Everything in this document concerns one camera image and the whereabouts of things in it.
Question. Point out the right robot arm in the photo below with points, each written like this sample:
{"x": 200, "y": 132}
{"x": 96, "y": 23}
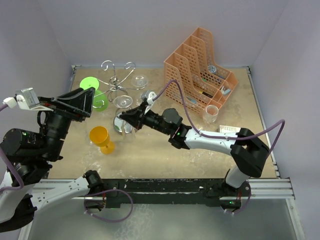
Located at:
{"x": 247, "y": 150}

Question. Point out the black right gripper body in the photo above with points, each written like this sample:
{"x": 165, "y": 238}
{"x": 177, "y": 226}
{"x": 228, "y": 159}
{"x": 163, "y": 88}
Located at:
{"x": 141, "y": 119}

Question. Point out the pink tinted wine glass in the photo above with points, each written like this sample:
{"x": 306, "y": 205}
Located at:
{"x": 210, "y": 114}

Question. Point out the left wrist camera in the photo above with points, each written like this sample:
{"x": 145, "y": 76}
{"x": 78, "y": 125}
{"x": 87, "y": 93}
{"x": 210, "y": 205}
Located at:
{"x": 25, "y": 99}

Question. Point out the green plastic goblet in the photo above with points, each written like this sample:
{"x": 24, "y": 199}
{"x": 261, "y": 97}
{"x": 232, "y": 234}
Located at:
{"x": 100, "y": 101}

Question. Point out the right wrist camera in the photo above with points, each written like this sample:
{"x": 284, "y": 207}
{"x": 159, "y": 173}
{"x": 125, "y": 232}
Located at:
{"x": 150, "y": 97}

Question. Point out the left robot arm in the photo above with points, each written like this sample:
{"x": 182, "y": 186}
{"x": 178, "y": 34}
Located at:
{"x": 29, "y": 155}

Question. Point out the white card box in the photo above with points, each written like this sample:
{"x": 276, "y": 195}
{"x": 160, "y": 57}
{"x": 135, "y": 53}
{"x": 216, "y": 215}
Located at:
{"x": 228, "y": 129}

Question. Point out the orange plastic file organizer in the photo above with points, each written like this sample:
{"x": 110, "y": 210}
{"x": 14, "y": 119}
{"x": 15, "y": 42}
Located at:
{"x": 193, "y": 78}

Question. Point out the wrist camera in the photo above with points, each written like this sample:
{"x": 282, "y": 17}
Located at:
{"x": 25, "y": 99}
{"x": 150, "y": 97}

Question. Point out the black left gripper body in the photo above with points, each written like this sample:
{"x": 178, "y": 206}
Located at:
{"x": 66, "y": 108}

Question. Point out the silver wire wine glass rack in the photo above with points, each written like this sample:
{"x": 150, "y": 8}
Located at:
{"x": 118, "y": 95}

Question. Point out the orange plastic goblet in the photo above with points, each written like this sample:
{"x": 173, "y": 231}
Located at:
{"x": 100, "y": 137}

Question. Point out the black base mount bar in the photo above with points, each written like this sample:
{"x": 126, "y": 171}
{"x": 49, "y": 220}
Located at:
{"x": 211, "y": 192}

